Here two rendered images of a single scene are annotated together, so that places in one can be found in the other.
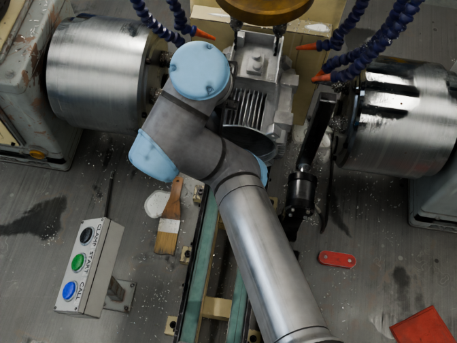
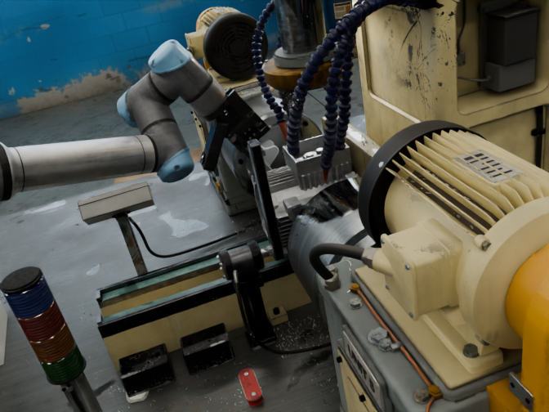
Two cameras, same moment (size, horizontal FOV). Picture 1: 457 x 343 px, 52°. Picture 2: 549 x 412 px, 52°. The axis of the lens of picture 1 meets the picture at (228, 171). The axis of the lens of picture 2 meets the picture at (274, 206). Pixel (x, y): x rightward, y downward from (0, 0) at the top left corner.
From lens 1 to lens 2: 1.11 m
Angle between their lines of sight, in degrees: 57
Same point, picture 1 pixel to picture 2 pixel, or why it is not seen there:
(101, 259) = (118, 196)
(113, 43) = (261, 107)
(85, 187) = (222, 228)
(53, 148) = (224, 185)
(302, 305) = (33, 149)
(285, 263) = (68, 145)
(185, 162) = (134, 111)
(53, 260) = (158, 245)
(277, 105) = (305, 197)
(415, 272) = not seen: outside the picture
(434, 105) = (350, 225)
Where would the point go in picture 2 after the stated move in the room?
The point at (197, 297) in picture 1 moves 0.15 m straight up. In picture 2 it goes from (140, 285) to (120, 230)
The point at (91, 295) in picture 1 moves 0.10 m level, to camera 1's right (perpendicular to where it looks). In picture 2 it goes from (92, 203) to (98, 221)
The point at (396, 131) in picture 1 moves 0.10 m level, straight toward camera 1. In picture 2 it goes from (312, 232) to (256, 236)
